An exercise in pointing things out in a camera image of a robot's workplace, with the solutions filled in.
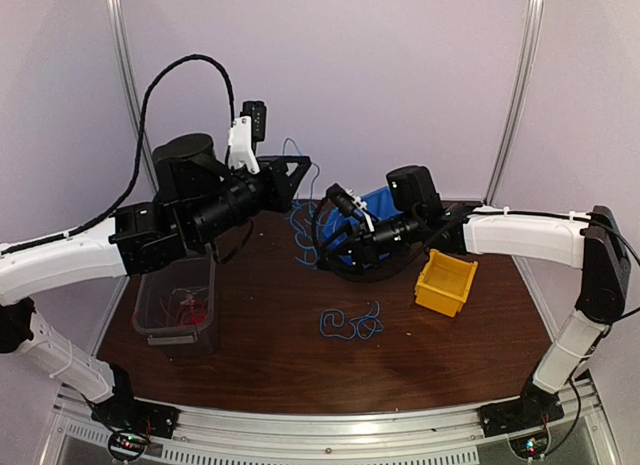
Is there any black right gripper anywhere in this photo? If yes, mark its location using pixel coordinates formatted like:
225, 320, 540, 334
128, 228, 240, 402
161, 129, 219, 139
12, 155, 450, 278
317, 208, 423, 275

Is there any blue cable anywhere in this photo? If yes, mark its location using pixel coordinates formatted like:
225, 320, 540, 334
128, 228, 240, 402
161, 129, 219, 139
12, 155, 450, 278
282, 137, 334, 271

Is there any coloured cable pile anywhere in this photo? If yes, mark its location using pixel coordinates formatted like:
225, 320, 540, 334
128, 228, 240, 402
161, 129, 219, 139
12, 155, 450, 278
318, 299, 386, 342

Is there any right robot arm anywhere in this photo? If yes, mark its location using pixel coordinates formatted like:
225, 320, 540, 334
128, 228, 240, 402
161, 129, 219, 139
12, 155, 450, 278
312, 165, 639, 436

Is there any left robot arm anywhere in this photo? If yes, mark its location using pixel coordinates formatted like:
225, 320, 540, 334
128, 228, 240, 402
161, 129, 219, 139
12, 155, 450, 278
1, 133, 311, 429

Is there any blue plastic bin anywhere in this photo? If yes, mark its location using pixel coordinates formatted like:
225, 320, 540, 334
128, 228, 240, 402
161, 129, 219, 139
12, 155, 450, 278
314, 183, 410, 278

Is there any yellow plastic bin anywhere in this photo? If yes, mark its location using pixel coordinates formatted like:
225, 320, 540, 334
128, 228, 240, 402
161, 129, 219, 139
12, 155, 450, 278
414, 249, 478, 318

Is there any grey transparent plastic container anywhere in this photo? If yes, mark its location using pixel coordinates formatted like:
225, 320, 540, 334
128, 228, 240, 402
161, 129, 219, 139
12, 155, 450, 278
132, 255, 219, 359

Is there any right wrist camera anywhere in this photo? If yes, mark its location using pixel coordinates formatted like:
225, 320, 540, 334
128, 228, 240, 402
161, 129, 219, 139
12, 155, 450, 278
326, 183, 376, 232

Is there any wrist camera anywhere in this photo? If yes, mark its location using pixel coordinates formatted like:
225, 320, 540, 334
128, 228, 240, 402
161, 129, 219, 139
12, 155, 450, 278
225, 100, 267, 175
326, 183, 376, 232

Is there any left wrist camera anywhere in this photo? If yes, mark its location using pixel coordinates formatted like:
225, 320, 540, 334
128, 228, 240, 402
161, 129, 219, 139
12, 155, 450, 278
225, 100, 267, 175

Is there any aluminium front rail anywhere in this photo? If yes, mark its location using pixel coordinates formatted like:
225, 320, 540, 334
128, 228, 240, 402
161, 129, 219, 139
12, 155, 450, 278
36, 378, 622, 464

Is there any left aluminium frame post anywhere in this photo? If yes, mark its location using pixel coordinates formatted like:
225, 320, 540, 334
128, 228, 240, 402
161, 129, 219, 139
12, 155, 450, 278
106, 0, 158, 194

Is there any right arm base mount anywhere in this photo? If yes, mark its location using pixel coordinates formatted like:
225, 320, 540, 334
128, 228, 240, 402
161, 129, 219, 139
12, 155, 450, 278
478, 397, 564, 438

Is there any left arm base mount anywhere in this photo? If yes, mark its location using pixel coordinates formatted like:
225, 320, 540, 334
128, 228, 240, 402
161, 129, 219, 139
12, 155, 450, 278
91, 399, 179, 439

